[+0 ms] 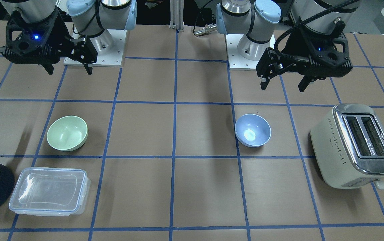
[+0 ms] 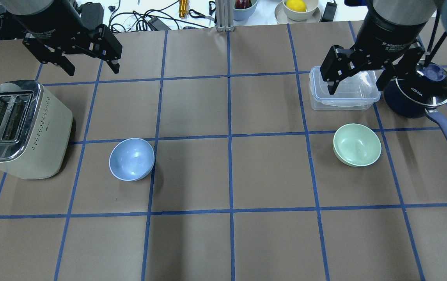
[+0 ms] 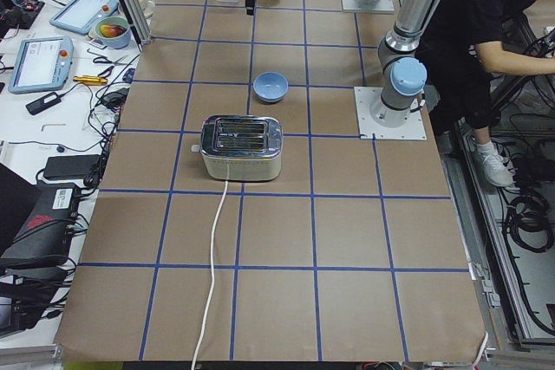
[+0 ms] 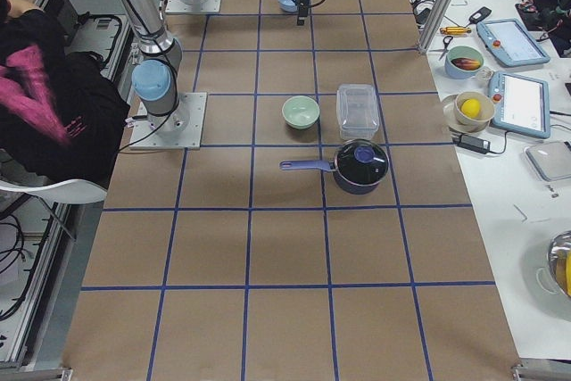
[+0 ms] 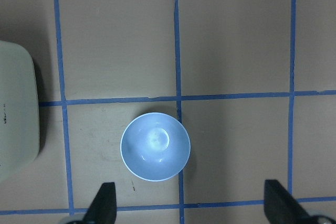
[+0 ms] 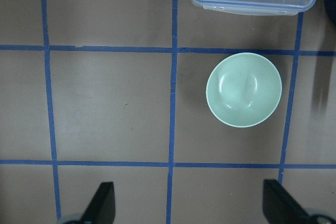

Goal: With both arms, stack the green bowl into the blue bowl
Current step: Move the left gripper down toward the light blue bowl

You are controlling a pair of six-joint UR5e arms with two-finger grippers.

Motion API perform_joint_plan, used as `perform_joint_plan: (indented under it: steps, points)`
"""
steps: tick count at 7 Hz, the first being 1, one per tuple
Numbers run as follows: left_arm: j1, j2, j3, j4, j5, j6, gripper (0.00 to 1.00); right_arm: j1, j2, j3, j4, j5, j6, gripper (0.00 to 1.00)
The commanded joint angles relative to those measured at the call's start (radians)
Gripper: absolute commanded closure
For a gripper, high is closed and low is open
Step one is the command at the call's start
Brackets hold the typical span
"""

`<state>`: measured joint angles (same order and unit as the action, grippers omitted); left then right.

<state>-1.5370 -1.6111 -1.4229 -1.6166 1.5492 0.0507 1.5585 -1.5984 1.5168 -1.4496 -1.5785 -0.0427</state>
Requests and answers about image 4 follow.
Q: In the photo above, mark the steel mixing bowl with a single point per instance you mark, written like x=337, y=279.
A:
x=554, y=276

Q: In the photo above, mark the beige bowl with lemon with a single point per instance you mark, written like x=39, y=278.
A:
x=473, y=109

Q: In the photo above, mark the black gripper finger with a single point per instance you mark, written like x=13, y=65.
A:
x=304, y=6
x=300, y=21

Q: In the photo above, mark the grey lidded box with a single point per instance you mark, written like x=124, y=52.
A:
x=551, y=160

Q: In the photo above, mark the beige plate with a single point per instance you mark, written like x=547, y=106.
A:
x=448, y=104

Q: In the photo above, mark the white chair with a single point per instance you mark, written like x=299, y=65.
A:
x=73, y=191

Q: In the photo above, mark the lower teach pendant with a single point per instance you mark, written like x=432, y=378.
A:
x=522, y=104

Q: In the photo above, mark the upper teach pendant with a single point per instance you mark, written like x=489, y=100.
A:
x=510, y=43

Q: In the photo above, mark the clear plastic container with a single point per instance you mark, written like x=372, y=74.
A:
x=357, y=111

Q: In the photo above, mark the black power adapter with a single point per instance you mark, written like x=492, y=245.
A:
x=471, y=143

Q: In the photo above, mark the green bowl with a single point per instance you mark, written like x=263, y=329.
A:
x=300, y=112

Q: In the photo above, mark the black car key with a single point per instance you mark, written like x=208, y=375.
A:
x=478, y=16

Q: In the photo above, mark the blue saucepan with lid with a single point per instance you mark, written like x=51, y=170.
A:
x=357, y=167

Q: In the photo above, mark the person in black and pink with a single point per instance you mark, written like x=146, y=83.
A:
x=60, y=117

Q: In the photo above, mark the orange handled screwdriver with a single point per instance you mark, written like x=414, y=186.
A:
x=455, y=30

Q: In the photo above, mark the blue bowl with food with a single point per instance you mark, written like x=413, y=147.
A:
x=463, y=62

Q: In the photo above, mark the teach pendant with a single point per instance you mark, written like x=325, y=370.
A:
x=510, y=43
x=522, y=104

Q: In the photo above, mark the scissors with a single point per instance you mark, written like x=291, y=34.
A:
x=446, y=44

